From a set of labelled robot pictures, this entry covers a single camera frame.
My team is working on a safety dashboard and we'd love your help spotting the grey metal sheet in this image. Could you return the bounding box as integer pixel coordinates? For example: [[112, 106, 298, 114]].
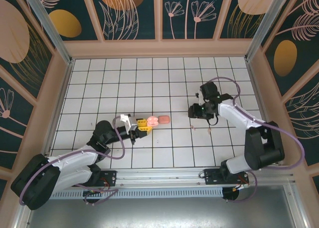
[[13, 185, 307, 228]]

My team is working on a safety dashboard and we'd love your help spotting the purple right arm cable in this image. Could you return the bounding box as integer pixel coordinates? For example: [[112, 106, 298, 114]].
[[209, 77, 306, 169]]

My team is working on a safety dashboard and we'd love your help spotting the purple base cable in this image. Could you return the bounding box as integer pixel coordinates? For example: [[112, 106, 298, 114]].
[[83, 187, 121, 206], [223, 172, 258, 204]]

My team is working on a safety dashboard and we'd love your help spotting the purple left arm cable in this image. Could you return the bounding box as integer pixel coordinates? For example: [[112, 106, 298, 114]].
[[19, 116, 127, 206]]

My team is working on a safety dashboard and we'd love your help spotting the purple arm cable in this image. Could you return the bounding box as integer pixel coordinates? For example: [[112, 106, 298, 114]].
[[209, 77, 306, 169], [19, 116, 127, 206]]

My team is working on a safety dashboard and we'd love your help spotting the aluminium table side rail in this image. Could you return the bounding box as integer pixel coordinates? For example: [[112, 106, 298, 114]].
[[41, 60, 75, 165], [246, 59, 294, 169]]

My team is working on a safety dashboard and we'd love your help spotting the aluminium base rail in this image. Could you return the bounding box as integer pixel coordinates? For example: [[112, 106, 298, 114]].
[[43, 167, 296, 189]]

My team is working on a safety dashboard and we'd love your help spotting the aluminium frame post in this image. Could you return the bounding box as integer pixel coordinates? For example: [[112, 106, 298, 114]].
[[19, 0, 75, 65], [245, 0, 299, 62]]

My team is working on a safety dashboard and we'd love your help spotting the slotted grey cable duct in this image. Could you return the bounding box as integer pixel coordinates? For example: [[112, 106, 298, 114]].
[[51, 188, 224, 199]]

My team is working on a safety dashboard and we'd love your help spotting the thin black cable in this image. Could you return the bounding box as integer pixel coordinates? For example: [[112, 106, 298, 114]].
[[205, 113, 220, 126]]

